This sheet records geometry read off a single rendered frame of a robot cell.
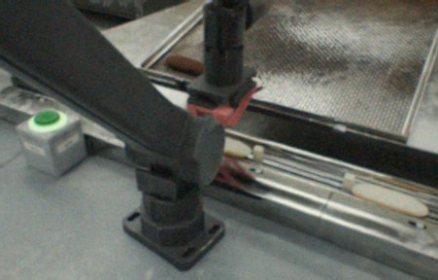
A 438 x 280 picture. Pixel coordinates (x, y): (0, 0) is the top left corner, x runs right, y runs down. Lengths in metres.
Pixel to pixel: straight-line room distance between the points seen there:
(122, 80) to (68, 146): 0.38
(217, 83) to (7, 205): 0.35
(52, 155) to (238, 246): 0.31
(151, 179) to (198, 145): 0.09
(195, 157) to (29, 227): 0.29
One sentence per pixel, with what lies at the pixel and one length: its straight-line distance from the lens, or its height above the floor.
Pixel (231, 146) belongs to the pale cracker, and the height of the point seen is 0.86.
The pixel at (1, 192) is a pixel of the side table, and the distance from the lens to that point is 0.73.
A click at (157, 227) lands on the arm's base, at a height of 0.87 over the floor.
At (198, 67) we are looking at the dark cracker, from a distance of 0.83.
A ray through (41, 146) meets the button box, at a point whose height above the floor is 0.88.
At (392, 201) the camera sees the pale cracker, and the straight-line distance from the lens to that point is 0.63.
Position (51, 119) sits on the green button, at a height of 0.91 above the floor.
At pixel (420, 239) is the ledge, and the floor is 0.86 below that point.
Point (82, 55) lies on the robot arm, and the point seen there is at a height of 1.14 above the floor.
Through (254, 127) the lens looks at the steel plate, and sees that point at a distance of 0.80.
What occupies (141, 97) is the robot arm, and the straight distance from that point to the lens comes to 0.38.
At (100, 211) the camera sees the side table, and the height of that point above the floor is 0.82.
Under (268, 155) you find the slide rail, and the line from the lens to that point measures 0.69.
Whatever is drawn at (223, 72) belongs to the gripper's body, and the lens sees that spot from 0.60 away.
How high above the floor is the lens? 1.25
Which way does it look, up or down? 35 degrees down
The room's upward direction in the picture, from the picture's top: straight up
